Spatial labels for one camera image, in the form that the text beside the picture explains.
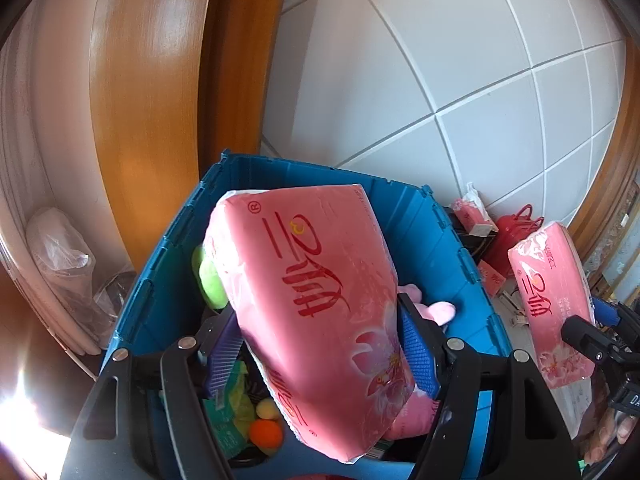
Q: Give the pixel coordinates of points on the green packet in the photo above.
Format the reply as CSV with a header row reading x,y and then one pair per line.
x,y
227,425

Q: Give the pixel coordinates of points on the large pink tissue pack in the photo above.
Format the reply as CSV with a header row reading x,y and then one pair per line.
x,y
545,300
310,285

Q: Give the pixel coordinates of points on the red toy suitcase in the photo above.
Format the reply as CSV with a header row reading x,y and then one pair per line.
x,y
515,245

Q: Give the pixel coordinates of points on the person's right hand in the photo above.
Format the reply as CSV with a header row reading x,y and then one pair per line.
x,y
607,435

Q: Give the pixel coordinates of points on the wooden headboard frame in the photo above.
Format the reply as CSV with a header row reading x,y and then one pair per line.
x,y
150,110

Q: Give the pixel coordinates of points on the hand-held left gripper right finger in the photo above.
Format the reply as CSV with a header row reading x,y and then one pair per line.
x,y
417,355

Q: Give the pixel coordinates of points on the clear plastic bag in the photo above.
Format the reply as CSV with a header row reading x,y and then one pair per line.
x,y
60,260

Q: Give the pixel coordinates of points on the open pink tissue pack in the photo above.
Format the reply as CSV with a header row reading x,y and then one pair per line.
x,y
470,215

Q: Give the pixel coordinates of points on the white padded headboard panel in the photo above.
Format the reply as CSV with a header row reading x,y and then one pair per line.
x,y
425,35

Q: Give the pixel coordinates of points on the blue plastic crate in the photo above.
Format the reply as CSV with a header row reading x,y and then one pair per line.
x,y
415,240

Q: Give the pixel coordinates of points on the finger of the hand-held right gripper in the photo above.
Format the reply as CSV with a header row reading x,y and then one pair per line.
x,y
607,312
585,340

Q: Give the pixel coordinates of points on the yellow ball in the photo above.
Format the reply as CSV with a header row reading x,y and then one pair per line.
x,y
267,409

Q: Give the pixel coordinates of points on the pink and blue pig plush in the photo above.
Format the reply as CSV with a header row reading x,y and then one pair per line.
x,y
442,311

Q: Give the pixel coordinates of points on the orange ball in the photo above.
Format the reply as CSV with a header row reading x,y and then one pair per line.
x,y
265,435

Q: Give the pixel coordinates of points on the black gift bag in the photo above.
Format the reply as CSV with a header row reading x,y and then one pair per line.
x,y
475,247

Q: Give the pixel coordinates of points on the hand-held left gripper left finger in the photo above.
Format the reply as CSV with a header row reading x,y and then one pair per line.
x,y
225,360

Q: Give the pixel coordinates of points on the green frog plush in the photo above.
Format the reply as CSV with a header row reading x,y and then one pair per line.
x,y
210,280

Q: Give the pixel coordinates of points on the small pink tissue pack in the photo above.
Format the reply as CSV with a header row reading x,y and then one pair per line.
x,y
492,277

